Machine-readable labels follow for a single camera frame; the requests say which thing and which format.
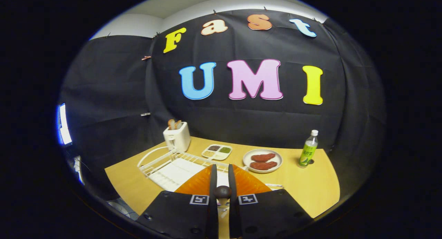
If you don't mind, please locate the wooden handle spoon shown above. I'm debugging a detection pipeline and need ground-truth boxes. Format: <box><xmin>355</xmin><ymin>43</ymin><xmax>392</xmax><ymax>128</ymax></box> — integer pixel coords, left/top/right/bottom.
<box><xmin>214</xmin><ymin>185</ymin><xmax>232</xmax><ymax>208</ymax></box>

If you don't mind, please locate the black backdrop cloth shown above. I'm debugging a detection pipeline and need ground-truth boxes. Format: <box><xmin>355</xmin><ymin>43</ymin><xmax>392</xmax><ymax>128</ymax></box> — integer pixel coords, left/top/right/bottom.
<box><xmin>60</xmin><ymin>8</ymin><xmax>385</xmax><ymax>201</ymax></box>

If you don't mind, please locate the white toaster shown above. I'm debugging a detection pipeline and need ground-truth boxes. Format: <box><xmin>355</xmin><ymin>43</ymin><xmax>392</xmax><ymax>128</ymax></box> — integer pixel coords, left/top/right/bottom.
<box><xmin>163</xmin><ymin>122</ymin><xmax>191</xmax><ymax>152</ymax></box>

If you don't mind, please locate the green label drink bottle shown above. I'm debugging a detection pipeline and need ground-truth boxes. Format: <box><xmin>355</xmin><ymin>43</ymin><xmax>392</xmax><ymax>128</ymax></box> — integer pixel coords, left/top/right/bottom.
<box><xmin>298</xmin><ymin>130</ymin><xmax>319</xmax><ymax>168</ymax></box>

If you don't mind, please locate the red meat slice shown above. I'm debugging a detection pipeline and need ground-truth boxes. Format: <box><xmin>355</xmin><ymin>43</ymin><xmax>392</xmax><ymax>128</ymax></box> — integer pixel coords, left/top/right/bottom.
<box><xmin>251</xmin><ymin>153</ymin><xmax>276</xmax><ymax>162</ymax></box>
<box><xmin>250</xmin><ymin>161</ymin><xmax>278</xmax><ymax>170</ymax></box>

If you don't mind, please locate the white plate with meat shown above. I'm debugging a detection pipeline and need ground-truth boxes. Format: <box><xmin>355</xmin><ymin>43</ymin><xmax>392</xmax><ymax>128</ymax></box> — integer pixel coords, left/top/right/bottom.
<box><xmin>242</xmin><ymin>149</ymin><xmax>283</xmax><ymax>173</ymax></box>

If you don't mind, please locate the white sectioned dish of beans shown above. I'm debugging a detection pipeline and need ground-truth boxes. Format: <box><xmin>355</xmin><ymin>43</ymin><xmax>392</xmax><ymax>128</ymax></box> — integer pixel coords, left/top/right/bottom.
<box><xmin>201</xmin><ymin>144</ymin><xmax>233</xmax><ymax>161</ymax></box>

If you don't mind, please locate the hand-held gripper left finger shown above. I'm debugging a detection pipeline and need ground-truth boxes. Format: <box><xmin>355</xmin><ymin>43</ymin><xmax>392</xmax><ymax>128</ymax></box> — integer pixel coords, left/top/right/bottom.
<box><xmin>136</xmin><ymin>164</ymin><xmax>219</xmax><ymax>239</ymax></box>

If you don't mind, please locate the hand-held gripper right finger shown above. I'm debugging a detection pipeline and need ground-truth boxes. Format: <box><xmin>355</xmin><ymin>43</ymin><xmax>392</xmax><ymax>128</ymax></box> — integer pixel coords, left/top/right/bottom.
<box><xmin>228</xmin><ymin>164</ymin><xmax>314</xmax><ymax>239</ymax></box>

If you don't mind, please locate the white wire dish rack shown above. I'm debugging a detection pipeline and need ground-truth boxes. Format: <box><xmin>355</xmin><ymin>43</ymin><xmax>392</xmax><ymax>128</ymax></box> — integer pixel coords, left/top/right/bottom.
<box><xmin>137</xmin><ymin>146</ymin><xmax>249</xmax><ymax>193</ymax></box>

